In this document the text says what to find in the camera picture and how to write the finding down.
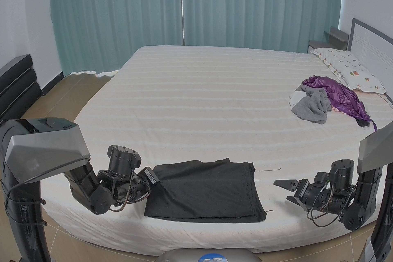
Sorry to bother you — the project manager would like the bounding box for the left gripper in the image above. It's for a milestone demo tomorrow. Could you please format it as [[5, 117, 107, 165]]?
[[134, 166, 161, 194]]

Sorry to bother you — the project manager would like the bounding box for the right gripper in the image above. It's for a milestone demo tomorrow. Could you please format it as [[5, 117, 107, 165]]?
[[273, 178, 325, 213]]

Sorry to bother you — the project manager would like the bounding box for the black T-shirt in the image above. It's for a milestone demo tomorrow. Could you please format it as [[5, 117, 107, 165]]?
[[144, 158, 267, 223]]

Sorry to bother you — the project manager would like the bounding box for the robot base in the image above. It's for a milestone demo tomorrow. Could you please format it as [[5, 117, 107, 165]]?
[[156, 248, 258, 262]]

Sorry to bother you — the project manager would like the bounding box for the bed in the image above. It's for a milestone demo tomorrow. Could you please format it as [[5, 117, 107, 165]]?
[[40, 18, 393, 255]]

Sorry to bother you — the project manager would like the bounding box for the grey knit garment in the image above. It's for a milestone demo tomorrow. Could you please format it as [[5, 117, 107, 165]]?
[[291, 85, 333, 124]]

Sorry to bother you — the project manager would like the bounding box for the white garment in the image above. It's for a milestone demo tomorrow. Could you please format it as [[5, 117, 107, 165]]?
[[289, 91, 305, 108]]

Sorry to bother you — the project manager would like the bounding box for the purple satin garment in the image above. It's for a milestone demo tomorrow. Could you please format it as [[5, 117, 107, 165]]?
[[302, 76, 378, 132]]

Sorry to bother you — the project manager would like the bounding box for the white printed pillow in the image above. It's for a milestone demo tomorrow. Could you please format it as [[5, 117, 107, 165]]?
[[312, 47, 387, 93]]

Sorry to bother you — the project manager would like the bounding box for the grey bedside table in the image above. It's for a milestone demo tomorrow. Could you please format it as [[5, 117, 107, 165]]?
[[308, 26, 350, 52]]

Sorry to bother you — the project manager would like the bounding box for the black chest of drawers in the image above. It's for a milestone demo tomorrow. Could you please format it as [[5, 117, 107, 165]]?
[[0, 54, 42, 121]]

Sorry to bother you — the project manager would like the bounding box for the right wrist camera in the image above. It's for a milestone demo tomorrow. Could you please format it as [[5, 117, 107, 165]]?
[[314, 172, 331, 186]]

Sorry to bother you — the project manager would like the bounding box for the black cable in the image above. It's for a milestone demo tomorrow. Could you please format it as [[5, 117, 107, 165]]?
[[306, 208, 341, 228], [110, 190, 151, 213]]

